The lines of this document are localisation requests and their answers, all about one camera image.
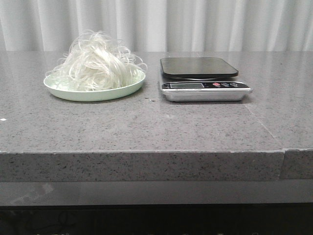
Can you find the white pleated curtain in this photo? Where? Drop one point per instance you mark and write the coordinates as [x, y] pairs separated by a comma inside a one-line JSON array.
[[160, 25]]

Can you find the silver black kitchen scale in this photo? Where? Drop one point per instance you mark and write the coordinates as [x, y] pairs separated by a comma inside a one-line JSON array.
[[200, 79]]

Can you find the white vermicelli noodle bundle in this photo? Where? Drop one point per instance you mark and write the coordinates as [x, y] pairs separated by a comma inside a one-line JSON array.
[[96, 62]]

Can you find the pale green round plate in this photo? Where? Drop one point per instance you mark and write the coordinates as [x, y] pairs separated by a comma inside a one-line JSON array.
[[91, 96]]

